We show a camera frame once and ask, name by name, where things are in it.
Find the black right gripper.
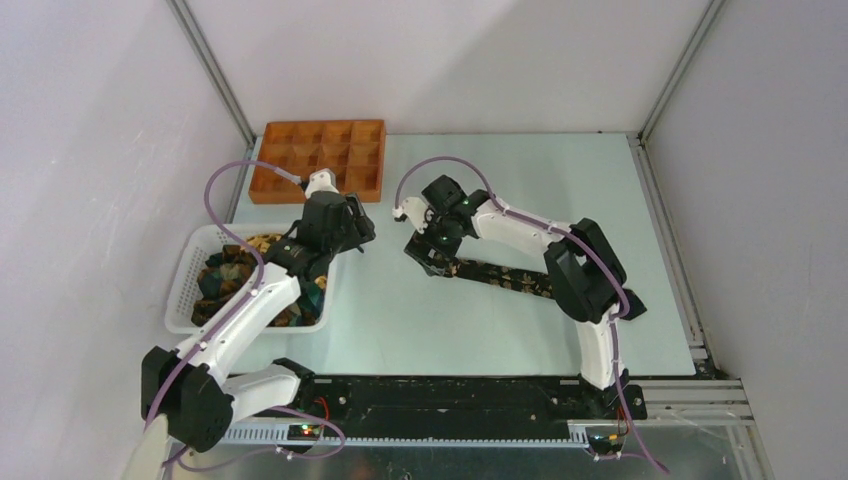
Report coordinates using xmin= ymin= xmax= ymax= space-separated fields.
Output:
xmin=406 ymin=207 xmax=464 ymax=276

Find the black gold floral tie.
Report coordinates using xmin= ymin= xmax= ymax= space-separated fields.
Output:
xmin=430 ymin=254 xmax=649 ymax=324

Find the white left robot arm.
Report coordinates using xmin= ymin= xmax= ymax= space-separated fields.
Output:
xmin=141 ymin=191 xmax=376 ymax=452

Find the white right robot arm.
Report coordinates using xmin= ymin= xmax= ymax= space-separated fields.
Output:
xmin=392 ymin=175 xmax=647 ymax=418

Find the wooden compartment tray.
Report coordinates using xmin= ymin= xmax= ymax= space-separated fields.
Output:
xmin=257 ymin=119 xmax=386 ymax=203

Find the green gold patterned tie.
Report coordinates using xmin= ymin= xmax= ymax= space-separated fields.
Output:
xmin=192 ymin=233 xmax=329 ymax=329

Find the white plastic basket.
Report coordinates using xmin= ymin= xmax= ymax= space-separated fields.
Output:
xmin=164 ymin=224 xmax=341 ymax=336

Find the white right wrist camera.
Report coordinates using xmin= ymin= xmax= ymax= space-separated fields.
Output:
xmin=392 ymin=197 xmax=433 ymax=234

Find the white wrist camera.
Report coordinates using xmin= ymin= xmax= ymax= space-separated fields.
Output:
xmin=303 ymin=169 xmax=339 ymax=199
xmin=392 ymin=197 xmax=433 ymax=234

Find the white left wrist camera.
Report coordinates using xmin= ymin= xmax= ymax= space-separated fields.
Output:
xmin=303 ymin=169 xmax=339 ymax=199

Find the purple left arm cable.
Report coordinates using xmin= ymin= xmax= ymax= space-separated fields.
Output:
xmin=142 ymin=160 xmax=348 ymax=473

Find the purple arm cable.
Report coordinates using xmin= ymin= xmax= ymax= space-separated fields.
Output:
xmin=142 ymin=160 xmax=348 ymax=473
xmin=392 ymin=156 xmax=672 ymax=480

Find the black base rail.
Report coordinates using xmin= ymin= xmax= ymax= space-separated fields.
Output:
xmin=291 ymin=375 xmax=648 ymax=442

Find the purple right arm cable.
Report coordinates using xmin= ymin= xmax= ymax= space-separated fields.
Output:
xmin=392 ymin=156 xmax=672 ymax=480

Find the aluminium frame rail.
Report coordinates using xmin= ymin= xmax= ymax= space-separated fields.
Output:
xmin=218 ymin=377 xmax=757 ymax=449

